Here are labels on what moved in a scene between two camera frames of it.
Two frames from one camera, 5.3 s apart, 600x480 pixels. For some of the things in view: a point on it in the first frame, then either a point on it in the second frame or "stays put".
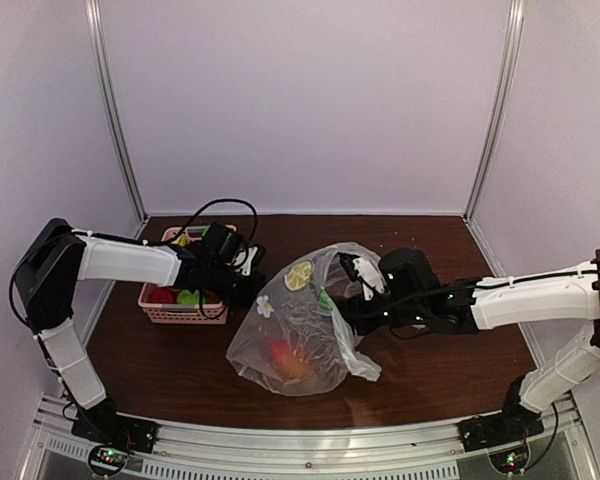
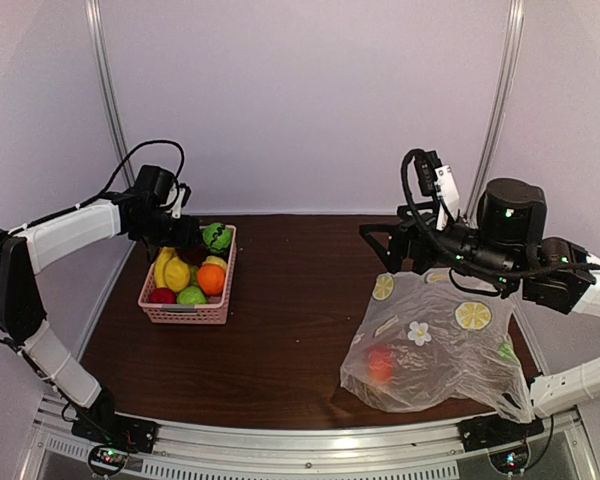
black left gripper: (252, 296) → (184, 237)
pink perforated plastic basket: (213, 312) stays put
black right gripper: (363, 325) → (420, 228)
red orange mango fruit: (288, 362) → (380, 361)
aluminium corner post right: (511, 56) stays put
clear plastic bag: (290, 342) → (424, 343)
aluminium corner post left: (93, 28) stays put
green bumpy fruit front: (187, 298) stays put
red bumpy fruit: (162, 295) stays put
